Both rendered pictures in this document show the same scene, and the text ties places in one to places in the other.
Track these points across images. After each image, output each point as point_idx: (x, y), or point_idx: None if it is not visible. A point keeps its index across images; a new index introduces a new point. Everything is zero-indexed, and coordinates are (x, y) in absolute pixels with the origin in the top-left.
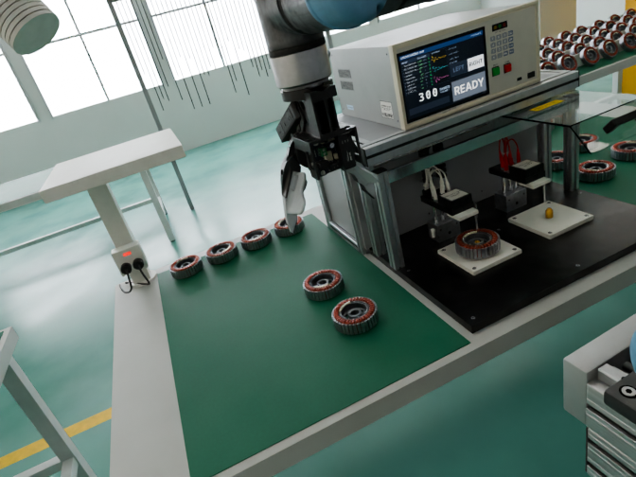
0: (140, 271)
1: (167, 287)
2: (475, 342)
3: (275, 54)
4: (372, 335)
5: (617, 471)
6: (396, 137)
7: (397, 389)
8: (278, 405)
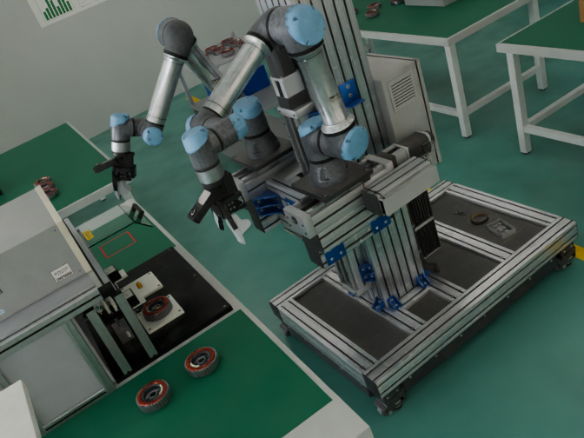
0: None
1: None
2: (240, 308)
3: (215, 164)
4: (222, 353)
5: (329, 236)
6: (102, 270)
7: (268, 330)
8: (275, 381)
